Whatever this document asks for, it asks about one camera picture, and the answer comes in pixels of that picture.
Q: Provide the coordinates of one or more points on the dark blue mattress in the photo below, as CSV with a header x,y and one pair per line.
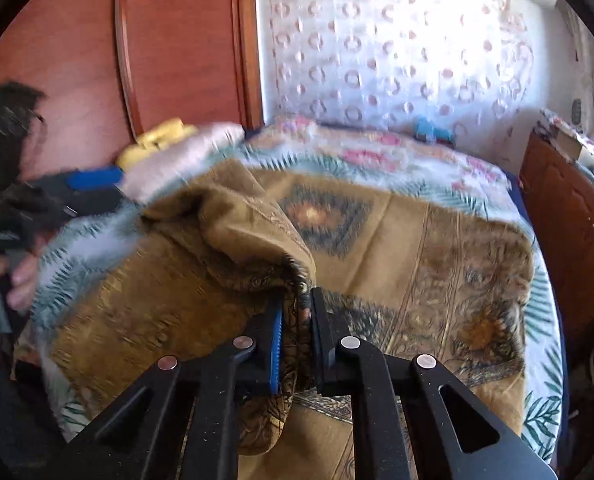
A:
x,y
517,185

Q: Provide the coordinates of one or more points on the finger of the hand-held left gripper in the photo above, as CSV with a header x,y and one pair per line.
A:
x,y
92,204
97,178

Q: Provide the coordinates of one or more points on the circle patterned lace curtain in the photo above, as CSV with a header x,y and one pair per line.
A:
x,y
377,60

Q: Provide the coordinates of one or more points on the golden brown patterned shirt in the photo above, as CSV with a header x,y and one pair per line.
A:
x,y
402,240

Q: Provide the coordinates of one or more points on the person's left hand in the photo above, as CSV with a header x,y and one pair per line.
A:
x,y
22,280

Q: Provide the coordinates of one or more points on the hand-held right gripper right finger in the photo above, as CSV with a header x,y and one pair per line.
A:
x,y
322,345

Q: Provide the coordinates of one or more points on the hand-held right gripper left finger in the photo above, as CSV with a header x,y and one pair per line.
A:
x,y
276,355

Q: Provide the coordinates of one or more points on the cardboard box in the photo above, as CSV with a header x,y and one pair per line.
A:
x,y
572,142

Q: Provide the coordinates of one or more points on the reddish wooden wardrobe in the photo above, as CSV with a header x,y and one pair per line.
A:
x,y
177,35

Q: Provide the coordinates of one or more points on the floral pink quilt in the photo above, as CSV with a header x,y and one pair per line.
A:
x,y
377,155

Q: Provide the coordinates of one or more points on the brown wooden cabinet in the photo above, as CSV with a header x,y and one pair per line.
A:
x,y
567,210

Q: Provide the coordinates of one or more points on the yellow plush toy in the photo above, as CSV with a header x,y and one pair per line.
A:
x,y
152,142

